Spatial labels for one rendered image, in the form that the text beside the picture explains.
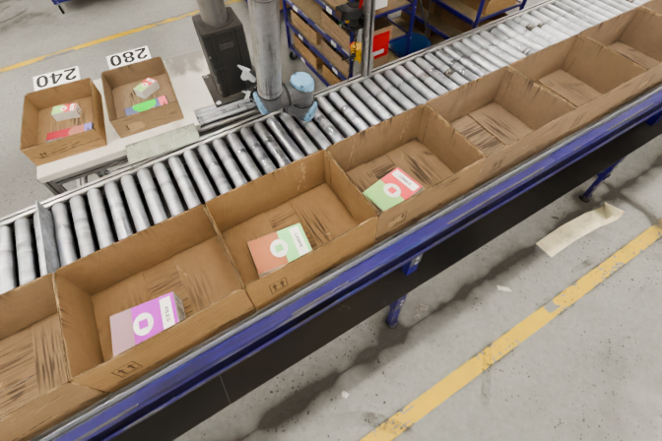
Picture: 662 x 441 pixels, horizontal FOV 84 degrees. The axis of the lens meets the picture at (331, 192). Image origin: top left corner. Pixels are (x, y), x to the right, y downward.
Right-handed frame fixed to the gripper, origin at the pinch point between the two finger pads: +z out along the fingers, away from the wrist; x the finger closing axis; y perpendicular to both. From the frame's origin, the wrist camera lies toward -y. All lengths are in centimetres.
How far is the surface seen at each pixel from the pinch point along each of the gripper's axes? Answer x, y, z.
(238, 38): -10.4, -10.2, 5.5
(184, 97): 19.3, 9.3, 27.6
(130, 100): 21, 22, 49
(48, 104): 24, 41, 82
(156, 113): 10.3, 28.2, 26.0
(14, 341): -9, 118, -5
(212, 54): -6.5, 0.0, 12.7
